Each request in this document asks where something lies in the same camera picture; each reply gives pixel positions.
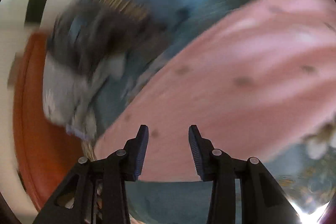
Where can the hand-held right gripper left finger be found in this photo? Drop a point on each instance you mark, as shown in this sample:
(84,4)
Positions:
(140,155)

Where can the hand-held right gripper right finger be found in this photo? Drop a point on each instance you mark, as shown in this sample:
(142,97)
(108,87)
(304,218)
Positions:
(196,155)

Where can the pink fleece jacket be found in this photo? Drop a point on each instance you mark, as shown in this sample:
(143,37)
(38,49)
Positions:
(236,82)

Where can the teal floral bed sheet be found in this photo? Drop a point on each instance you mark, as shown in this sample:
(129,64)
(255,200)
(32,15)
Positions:
(168,200)

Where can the grey daisy print duvet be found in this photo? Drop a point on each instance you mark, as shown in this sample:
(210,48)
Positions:
(63,98)

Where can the orange leather headboard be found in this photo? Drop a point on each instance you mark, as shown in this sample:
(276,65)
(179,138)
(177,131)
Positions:
(39,134)

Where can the dark brown garment striped band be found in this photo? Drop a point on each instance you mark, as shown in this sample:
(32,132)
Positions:
(89,37)

